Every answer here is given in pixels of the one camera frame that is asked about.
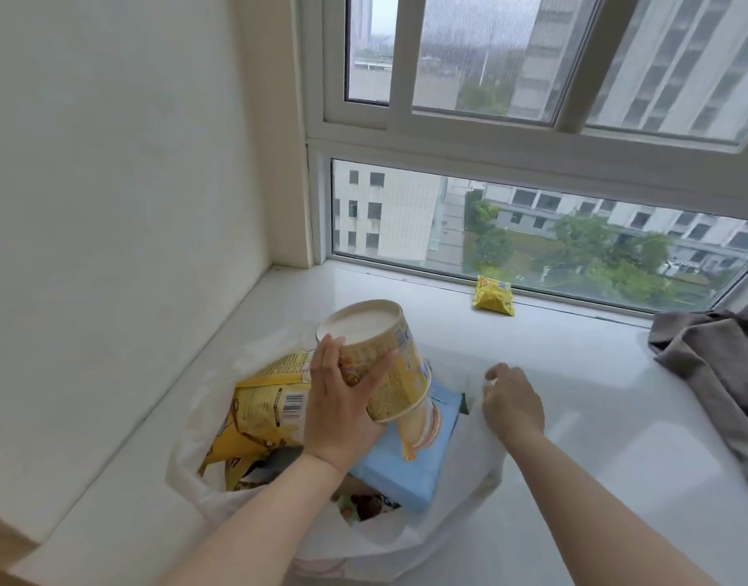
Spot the white window frame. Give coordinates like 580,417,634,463
297,0,748,327

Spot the white plastic bag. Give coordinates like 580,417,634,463
164,335,509,580

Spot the yellow paper snack cup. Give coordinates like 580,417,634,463
315,299,432,424

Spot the grey cloth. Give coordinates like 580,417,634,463
647,308,748,501

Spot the large yellow snack bag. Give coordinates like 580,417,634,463
195,349,316,493

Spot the person's left hand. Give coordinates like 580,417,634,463
302,333,398,473

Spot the person's right hand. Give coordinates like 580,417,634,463
482,363,546,447

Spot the person's left forearm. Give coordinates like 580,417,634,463
155,448,350,586

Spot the person's right forearm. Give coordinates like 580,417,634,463
502,428,724,586

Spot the light blue snack packet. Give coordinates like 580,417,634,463
348,359,460,512

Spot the small yellow snack packet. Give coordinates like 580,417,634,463
471,276,516,317

